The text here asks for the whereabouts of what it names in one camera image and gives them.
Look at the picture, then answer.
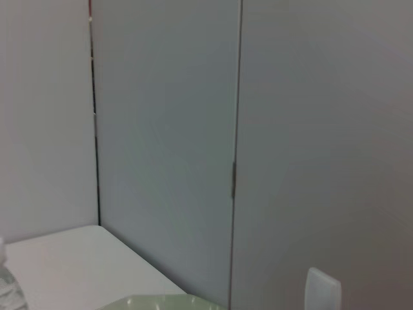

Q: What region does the green plastic pen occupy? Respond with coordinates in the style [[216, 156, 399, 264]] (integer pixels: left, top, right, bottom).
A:
[[305, 266, 343, 310]]

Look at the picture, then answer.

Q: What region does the clear water bottle green label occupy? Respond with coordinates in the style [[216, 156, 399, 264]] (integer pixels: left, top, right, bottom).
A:
[[0, 237, 27, 310]]

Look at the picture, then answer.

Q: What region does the pale green glass fruit plate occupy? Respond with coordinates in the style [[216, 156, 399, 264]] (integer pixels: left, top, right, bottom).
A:
[[105, 293, 228, 310]]

